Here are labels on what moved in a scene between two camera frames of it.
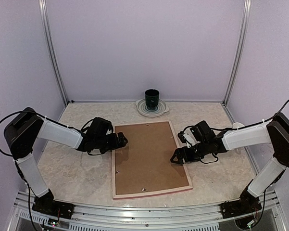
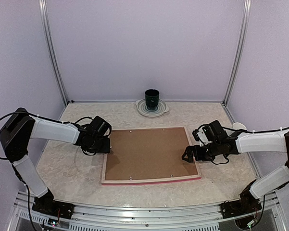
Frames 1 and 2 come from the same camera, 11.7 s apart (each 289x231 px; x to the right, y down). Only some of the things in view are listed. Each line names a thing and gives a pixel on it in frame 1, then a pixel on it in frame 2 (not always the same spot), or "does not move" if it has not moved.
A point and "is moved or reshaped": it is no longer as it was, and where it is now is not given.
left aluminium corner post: [42, 5] does not move
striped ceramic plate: [162, 108] does not move
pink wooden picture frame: [143, 167] is moved or reshaped
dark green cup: [152, 97] does not move
